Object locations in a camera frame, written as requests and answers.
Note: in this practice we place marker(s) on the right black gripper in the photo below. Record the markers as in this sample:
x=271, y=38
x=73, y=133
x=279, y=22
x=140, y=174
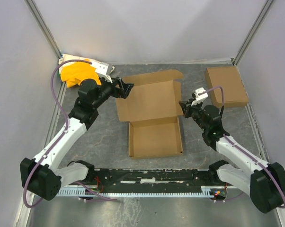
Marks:
x=189, y=110

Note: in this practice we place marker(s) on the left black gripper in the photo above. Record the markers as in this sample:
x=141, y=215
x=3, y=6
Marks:
x=119, y=87

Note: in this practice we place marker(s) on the brown cardboard box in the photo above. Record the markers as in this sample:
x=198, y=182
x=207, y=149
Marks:
x=234, y=94
x=152, y=110

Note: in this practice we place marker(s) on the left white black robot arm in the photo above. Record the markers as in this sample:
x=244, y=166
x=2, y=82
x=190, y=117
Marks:
x=41, y=175

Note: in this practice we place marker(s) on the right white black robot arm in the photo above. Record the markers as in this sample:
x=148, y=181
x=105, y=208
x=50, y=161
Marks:
x=262, y=181

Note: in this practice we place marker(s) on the closed brown cardboard box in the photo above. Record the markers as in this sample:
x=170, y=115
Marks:
x=234, y=94

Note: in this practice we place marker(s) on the yellow crumpled cloth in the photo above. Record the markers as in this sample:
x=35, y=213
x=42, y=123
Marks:
x=75, y=73

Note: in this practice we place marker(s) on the white patterned cloth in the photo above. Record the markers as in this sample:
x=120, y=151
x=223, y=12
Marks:
x=66, y=57

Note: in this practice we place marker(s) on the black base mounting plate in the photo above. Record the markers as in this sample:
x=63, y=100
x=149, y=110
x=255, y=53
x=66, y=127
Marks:
x=151, y=180

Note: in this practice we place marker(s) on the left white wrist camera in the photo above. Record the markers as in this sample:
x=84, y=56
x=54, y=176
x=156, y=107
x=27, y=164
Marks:
x=103, y=70

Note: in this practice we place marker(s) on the right aluminium frame post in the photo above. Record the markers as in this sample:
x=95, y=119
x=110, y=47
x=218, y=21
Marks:
x=252, y=32

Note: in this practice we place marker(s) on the aluminium frame post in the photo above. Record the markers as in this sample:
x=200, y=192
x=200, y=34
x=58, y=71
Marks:
x=43, y=26
x=252, y=32

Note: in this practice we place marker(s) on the left aluminium frame post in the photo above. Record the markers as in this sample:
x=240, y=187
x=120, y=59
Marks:
x=43, y=26

